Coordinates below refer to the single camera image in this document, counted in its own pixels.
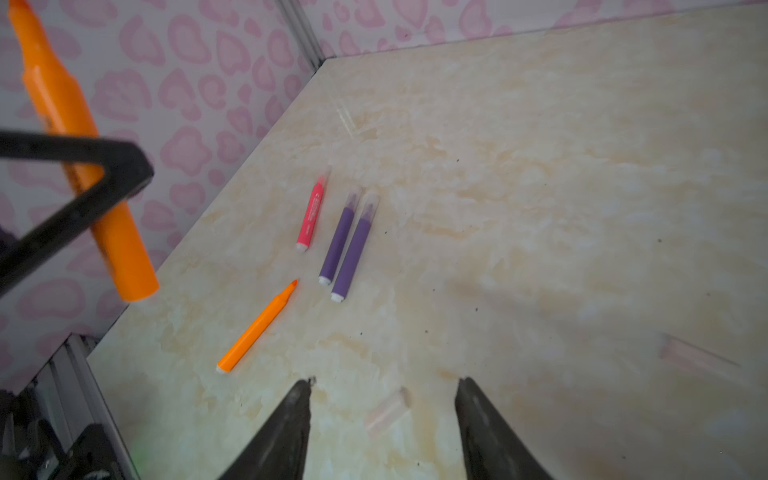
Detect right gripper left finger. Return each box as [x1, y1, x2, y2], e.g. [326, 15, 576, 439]
[220, 377, 314, 480]

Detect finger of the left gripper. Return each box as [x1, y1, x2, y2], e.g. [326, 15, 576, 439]
[1, 130, 154, 294]

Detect clear pen cap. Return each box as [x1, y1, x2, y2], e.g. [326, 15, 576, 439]
[317, 166, 331, 187]
[360, 192, 380, 223]
[659, 335, 748, 385]
[364, 387, 411, 438]
[344, 186, 363, 212]

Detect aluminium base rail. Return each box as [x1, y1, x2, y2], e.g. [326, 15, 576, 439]
[1, 334, 139, 479]

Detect purple highlighter pen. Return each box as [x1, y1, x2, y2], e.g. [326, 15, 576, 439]
[318, 207, 356, 286]
[331, 217, 373, 303]

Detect pink highlighter pen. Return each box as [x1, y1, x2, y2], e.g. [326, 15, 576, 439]
[296, 177, 326, 252]

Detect orange highlighter pen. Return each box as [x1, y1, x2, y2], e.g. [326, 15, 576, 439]
[216, 280, 298, 373]
[1, 1, 159, 302]

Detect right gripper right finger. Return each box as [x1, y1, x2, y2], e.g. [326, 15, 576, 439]
[454, 377, 553, 480]

